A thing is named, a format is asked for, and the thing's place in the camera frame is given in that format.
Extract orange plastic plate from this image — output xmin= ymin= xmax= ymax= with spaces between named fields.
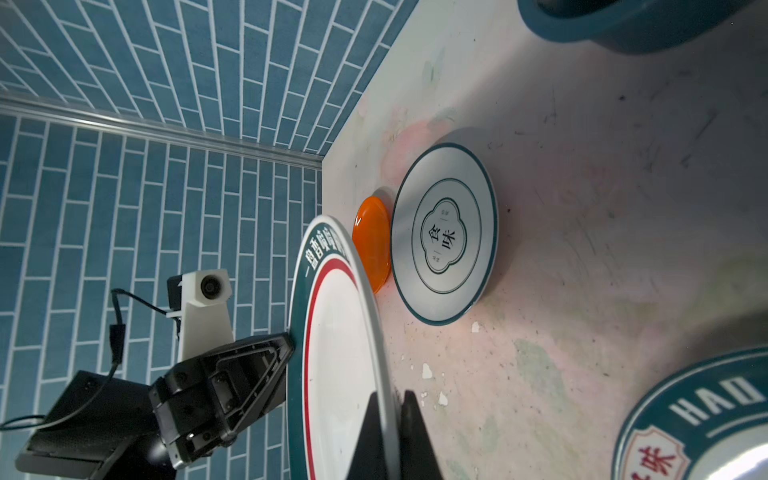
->
xmin=352 ymin=196 xmax=391 ymax=294

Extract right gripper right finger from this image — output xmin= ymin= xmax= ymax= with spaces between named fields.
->
xmin=400 ymin=390 xmax=443 ymax=480

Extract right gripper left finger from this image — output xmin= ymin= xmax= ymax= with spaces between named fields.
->
xmin=346 ymin=393 xmax=384 ymax=480

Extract teal plastic bin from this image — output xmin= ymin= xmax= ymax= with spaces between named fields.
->
xmin=518 ymin=0 xmax=751 ymax=55

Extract white plate teal lettered rim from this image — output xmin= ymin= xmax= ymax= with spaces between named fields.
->
xmin=611 ymin=346 xmax=767 ymax=479

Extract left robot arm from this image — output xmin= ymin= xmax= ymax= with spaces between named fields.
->
xmin=15 ymin=333 xmax=295 ymax=479

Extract white plate teal red rim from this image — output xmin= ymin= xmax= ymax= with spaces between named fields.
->
xmin=286 ymin=215 xmax=401 ymax=479

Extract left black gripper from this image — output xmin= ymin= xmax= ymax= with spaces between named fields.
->
xmin=149 ymin=333 xmax=295 ymax=470

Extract white plate clover emblem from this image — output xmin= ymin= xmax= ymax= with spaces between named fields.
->
xmin=390 ymin=143 xmax=500 ymax=326

